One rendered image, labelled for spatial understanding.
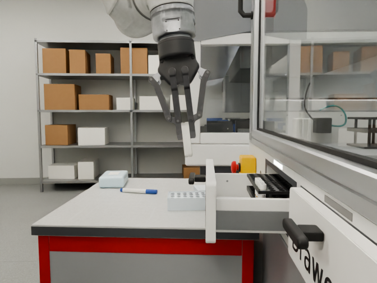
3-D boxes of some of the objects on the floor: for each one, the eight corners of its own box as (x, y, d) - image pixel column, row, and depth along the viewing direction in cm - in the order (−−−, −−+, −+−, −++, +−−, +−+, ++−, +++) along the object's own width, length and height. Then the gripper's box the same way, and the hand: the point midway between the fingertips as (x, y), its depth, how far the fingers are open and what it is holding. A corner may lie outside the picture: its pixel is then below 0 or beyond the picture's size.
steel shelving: (40, 192, 433) (33, 37, 416) (53, 184, 482) (48, 45, 465) (308, 188, 453) (312, 41, 436) (294, 181, 502) (298, 48, 485)
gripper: (140, 39, 63) (155, 161, 63) (207, 30, 63) (221, 154, 63) (146, 49, 70) (159, 159, 71) (206, 41, 70) (219, 151, 70)
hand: (187, 139), depth 67 cm, fingers closed
